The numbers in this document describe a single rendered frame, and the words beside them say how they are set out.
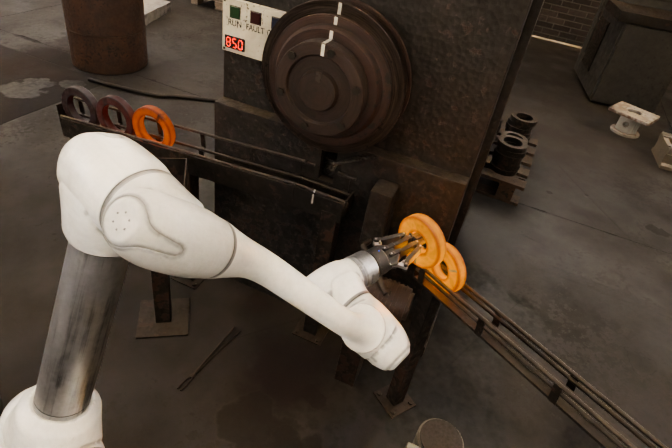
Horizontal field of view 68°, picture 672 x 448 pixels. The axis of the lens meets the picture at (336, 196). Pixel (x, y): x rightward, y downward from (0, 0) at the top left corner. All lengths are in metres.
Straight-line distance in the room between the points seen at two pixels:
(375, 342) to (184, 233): 0.54
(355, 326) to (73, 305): 0.51
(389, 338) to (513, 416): 1.17
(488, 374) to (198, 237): 1.75
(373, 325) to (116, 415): 1.17
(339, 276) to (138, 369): 1.13
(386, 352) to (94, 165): 0.68
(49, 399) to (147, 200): 0.52
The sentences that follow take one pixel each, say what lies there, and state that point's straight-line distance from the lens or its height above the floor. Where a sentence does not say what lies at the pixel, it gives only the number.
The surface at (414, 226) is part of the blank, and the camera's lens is 1.39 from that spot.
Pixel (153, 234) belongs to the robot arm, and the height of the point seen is 1.25.
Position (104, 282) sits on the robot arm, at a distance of 0.92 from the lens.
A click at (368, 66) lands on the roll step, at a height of 1.21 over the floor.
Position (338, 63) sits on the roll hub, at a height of 1.21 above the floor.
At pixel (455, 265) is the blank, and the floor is 0.76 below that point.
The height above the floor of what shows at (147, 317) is 0.01.
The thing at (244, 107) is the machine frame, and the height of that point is 0.87.
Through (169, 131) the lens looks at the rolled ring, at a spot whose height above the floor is 0.73.
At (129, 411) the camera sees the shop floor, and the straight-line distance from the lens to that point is 2.01.
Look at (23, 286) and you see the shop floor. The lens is 2.51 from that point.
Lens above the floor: 1.69
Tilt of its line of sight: 34 degrees down
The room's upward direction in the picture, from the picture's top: 10 degrees clockwise
